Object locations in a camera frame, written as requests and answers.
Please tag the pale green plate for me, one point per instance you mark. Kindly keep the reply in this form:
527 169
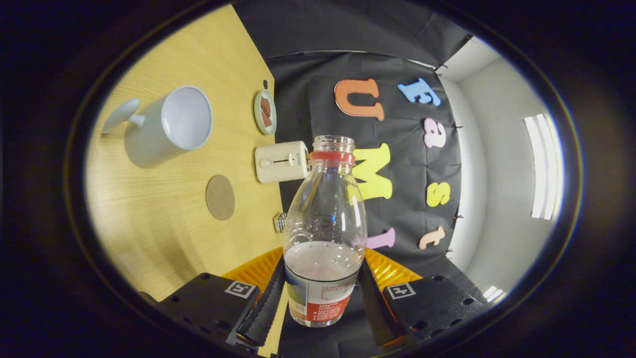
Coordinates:
257 117

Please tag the long ceiling light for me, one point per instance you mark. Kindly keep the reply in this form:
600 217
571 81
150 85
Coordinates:
544 166

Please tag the white cup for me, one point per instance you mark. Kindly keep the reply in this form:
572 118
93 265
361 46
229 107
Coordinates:
149 136

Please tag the small ceiling light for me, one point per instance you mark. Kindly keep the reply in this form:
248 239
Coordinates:
493 293

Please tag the clear plastic juice bottle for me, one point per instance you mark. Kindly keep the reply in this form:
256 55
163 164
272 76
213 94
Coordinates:
325 209

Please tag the wooden table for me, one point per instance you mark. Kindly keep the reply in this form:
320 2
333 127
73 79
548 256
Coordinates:
149 223

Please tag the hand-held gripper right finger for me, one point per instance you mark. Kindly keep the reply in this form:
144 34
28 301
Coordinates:
372 308

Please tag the round brown coaster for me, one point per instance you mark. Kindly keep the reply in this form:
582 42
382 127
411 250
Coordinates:
220 197

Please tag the white toaster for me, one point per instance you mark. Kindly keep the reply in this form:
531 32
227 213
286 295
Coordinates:
280 161

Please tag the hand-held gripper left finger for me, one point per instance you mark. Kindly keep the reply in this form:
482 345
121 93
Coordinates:
268 308

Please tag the reddish brown toast slice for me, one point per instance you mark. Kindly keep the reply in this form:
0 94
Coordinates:
267 121
266 105

